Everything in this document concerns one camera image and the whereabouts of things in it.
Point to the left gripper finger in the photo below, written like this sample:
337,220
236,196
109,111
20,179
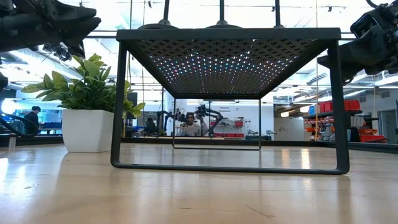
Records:
82,23

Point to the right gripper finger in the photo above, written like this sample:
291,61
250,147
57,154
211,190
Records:
353,59

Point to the black candle stick holder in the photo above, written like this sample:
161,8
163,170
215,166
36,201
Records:
222,25
277,12
158,25

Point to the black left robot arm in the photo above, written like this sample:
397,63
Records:
3,81

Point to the black background robot arm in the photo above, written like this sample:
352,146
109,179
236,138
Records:
159,121
202,110

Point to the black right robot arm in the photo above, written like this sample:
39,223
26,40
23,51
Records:
391,4

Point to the black ceiling spotlight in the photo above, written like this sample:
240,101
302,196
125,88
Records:
62,54

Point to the shelf with red bins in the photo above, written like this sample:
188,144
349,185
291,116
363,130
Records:
325,106

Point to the black computer monitor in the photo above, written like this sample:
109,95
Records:
133,99

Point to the standing person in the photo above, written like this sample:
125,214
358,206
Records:
31,119

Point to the green plant in white pot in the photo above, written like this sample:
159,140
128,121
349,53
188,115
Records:
84,130

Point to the black perforated metal stand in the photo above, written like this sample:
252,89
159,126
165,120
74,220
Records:
224,33

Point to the seated person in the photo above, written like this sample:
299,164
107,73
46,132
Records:
190,119

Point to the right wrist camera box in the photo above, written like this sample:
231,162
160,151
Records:
363,26

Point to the black aluminium table frame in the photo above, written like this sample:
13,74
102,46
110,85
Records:
295,143

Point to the red wall storage bins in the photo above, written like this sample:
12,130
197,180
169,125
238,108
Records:
238,123

